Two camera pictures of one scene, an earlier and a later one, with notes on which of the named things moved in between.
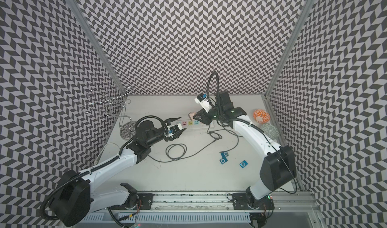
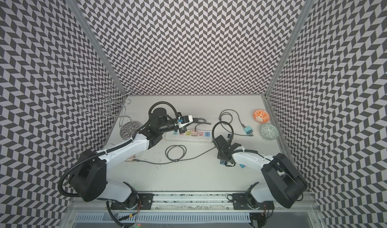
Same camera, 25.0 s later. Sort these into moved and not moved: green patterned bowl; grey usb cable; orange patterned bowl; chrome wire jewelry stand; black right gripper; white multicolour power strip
Moved: black right gripper; grey usb cable; white multicolour power strip
Not moved: chrome wire jewelry stand; orange patterned bowl; green patterned bowl
